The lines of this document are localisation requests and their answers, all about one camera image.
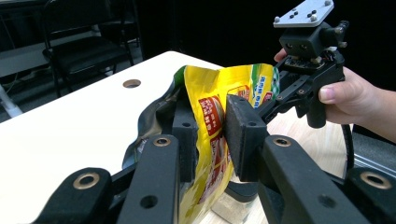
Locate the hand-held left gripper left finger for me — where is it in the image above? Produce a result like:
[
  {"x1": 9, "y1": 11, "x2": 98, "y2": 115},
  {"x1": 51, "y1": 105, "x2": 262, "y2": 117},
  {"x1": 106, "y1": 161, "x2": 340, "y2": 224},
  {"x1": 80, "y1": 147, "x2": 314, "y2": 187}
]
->
[{"x1": 116, "y1": 98, "x2": 201, "y2": 224}]

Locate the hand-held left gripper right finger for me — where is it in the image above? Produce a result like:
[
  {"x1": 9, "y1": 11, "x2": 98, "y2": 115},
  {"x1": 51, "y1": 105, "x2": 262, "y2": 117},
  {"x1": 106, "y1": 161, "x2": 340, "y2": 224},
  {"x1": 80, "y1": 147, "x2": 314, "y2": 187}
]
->
[{"x1": 224, "y1": 94, "x2": 372, "y2": 224}]

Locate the clear jar with black lid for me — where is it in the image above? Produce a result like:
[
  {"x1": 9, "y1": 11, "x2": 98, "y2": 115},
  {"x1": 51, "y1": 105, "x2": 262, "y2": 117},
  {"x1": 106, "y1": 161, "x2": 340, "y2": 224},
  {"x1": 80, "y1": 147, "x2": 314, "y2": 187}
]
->
[{"x1": 210, "y1": 179, "x2": 260, "y2": 224}]

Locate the yellow green snack bag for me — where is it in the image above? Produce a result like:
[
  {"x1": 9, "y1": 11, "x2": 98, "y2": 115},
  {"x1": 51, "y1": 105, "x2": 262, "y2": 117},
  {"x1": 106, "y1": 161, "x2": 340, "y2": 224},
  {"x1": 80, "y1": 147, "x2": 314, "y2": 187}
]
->
[{"x1": 121, "y1": 63, "x2": 282, "y2": 224}]

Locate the black folding chair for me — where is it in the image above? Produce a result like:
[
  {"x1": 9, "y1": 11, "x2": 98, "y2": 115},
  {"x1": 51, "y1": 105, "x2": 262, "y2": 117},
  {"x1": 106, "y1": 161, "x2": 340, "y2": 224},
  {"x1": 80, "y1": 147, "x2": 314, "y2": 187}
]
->
[{"x1": 41, "y1": 0, "x2": 135, "y2": 98}]

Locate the white desk leg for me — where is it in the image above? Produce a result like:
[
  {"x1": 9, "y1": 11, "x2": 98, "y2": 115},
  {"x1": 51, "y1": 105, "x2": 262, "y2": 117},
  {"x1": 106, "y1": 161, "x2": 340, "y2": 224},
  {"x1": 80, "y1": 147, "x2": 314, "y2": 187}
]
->
[{"x1": 0, "y1": 83, "x2": 24, "y2": 119}]

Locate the right hand-held gripper black cable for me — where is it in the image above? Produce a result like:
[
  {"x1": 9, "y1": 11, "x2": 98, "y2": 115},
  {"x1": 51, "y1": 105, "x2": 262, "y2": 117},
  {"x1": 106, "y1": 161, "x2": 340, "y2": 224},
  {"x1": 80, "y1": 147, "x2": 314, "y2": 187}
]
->
[{"x1": 340, "y1": 123, "x2": 357, "y2": 176}]

